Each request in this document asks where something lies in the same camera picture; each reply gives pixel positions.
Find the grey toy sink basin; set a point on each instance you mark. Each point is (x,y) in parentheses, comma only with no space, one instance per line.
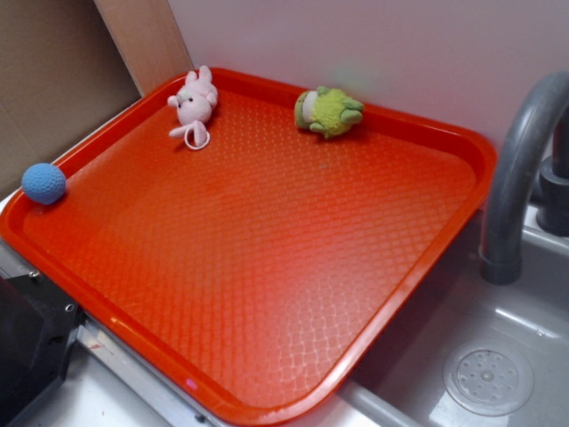
(399,381)

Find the light wooden board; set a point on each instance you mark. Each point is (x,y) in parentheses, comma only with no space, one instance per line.
(148,39)

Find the pink plush bunny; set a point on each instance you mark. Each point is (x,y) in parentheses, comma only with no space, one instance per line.
(194,104)

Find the brown cardboard panel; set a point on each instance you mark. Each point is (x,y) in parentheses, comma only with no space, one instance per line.
(61,78)

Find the blue textured ball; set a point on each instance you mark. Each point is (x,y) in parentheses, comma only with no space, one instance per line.
(44,183)

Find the round sink drain strainer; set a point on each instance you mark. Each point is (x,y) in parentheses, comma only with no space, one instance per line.
(488,378)

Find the grey curved faucet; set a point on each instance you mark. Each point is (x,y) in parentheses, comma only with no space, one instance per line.
(533,156)

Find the black box with screws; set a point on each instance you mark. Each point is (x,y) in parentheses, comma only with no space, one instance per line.
(39,323)

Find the green plush frog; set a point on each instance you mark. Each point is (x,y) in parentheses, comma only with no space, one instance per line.
(329,112)

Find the orange plastic tray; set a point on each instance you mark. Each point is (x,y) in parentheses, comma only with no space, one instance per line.
(256,272)

